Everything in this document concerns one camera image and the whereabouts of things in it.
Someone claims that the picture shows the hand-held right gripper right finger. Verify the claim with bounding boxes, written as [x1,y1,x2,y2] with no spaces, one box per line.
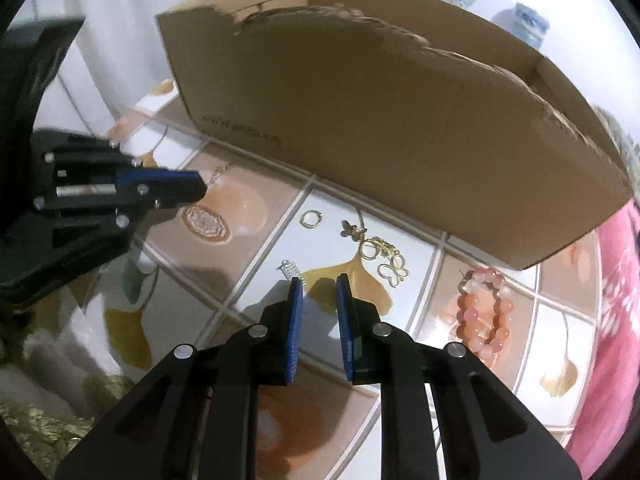
[334,273,583,480]

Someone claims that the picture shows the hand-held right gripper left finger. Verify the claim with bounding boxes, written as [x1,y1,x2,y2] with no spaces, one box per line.
[54,276,306,480]

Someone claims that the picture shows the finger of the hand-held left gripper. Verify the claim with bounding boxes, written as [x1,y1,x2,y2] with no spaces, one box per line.
[34,134,204,187]
[0,181,209,307]

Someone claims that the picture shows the gold pendant necklace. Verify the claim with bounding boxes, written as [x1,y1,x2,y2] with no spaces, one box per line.
[202,162,234,189]

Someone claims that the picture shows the gold butterfly outline charm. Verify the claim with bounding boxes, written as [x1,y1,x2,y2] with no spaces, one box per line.
[377,255,411,289]

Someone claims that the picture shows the gold toggle clasp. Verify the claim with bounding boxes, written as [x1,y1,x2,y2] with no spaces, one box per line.
[359,236,401,261]

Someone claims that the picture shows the pink orange bead bracelet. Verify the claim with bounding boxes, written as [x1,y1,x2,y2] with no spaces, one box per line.
[456,268,516,367]

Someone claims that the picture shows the brown cardboard box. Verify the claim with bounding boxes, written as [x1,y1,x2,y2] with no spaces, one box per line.
[156,0,633,272]

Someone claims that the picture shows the printed table cover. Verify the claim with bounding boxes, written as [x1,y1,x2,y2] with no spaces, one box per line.
[75,77,601,480]

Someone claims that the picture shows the white curtain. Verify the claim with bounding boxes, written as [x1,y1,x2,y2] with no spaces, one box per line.
[10,0,303,128]

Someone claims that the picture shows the white fluffy blanket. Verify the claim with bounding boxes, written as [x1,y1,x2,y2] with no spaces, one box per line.
[10,310,108,401]

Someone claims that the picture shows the green fluffy rug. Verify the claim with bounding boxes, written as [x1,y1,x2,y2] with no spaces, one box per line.
[0,330,132,467]

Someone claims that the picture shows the pink floral blanket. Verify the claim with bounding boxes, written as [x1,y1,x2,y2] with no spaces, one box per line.
[565,199,640,477]

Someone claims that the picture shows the grey-green cloth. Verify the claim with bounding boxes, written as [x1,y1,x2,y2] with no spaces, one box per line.
[590,105,640,182]

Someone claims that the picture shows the water jug with blue label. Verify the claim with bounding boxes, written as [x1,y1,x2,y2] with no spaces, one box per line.
[492,2,552,52]

